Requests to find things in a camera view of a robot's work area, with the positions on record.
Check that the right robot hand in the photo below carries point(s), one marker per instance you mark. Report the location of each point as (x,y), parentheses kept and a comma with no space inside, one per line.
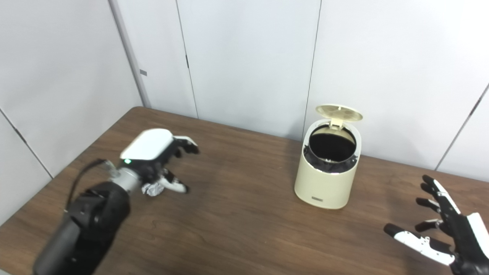
(466,236)

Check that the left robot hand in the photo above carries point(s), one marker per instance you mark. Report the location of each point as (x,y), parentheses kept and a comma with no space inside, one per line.
(147,145)

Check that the white paper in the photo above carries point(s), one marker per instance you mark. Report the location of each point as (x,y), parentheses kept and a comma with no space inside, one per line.
(153,189)

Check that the cream-colored bin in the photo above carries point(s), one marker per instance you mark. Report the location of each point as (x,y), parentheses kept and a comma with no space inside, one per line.
(324,187)

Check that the cream round bin lid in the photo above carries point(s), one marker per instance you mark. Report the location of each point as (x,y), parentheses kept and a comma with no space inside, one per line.
(340,112)

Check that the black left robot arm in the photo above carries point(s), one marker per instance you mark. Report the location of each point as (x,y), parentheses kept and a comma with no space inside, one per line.
(95,214)

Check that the black bin liner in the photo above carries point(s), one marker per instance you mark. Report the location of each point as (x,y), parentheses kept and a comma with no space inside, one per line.
(328,145)

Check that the grey wall post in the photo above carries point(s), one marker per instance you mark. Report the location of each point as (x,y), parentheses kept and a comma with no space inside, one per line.
(130,53)

